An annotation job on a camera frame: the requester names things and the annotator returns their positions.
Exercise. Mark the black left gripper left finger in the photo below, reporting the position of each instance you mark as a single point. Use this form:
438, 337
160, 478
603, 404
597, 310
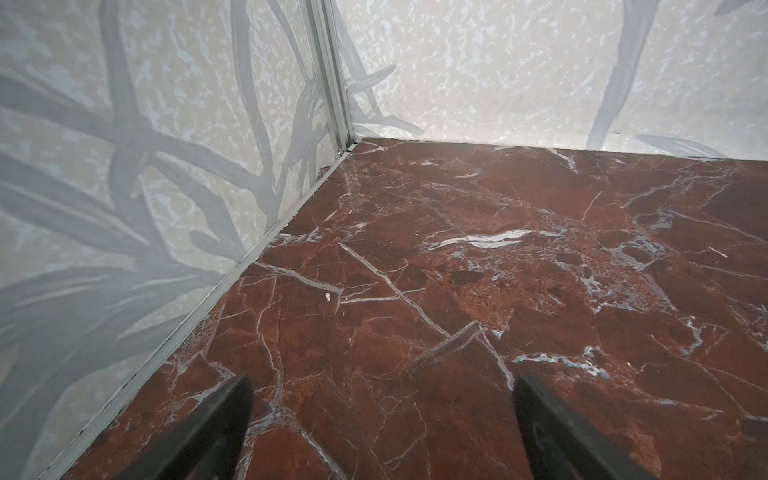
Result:
206, 445

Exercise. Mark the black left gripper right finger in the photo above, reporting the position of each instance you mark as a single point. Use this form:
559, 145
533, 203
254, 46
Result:
560, 443

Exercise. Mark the aluminium corner frame post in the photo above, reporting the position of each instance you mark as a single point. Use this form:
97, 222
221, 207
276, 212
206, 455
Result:
321, 28

